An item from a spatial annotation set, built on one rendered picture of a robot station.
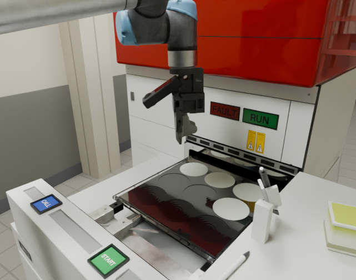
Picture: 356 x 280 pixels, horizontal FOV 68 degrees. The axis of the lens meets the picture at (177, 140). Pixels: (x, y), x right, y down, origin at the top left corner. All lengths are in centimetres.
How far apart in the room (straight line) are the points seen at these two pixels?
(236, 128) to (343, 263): 51
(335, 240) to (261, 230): 13
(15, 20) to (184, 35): 35
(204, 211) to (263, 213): 24
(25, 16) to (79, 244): 42
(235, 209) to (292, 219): 17
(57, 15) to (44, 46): 203
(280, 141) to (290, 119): 8
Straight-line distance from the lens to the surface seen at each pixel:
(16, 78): 241
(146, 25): 61
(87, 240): 61
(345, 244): 61
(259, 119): 88
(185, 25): 67
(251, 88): 87
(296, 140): 85
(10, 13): 48
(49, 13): 49
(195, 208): 76
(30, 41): 246
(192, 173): 93
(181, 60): 67
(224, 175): 92
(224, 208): 77
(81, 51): 241
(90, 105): 247
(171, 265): 64
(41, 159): 261
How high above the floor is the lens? 136
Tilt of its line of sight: 23 degrees down
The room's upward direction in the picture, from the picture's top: straight up
